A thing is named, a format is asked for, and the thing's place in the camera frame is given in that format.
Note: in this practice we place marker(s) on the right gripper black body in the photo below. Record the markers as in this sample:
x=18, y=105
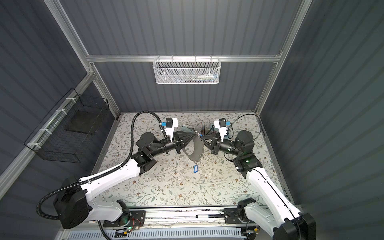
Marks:
x=223, y=147

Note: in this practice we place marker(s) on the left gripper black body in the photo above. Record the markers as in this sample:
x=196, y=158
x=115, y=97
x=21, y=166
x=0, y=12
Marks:
x=176, y=144

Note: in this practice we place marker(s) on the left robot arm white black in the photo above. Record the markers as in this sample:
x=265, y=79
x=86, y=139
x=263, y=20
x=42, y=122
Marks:
x=77, y=205

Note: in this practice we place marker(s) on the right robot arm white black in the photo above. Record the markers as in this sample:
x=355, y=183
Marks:
x=283, y=220

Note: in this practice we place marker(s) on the light blue stapler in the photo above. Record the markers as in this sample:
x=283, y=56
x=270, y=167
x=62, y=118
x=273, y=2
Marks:
x=187, y=128

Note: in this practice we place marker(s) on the glue tube in basket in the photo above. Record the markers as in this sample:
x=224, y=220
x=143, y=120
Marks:
x=205, y=78

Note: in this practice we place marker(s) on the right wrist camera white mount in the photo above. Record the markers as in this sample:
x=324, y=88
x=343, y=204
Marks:
x=222, y=126

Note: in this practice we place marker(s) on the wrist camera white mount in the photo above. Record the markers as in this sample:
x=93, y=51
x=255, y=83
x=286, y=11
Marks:
x=222, y=126
x=169, y=125

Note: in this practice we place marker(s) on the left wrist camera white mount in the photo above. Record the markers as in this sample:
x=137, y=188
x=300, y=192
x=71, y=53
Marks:
x=169, y=125

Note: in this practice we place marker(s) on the white wire mesh basket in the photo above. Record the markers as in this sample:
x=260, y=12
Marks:
x=180, y=73

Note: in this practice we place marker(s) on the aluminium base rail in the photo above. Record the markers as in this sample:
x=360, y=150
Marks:
x=138, y=217

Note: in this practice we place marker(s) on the black wire basket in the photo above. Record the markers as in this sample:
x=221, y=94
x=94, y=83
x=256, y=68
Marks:
x=67, y=134

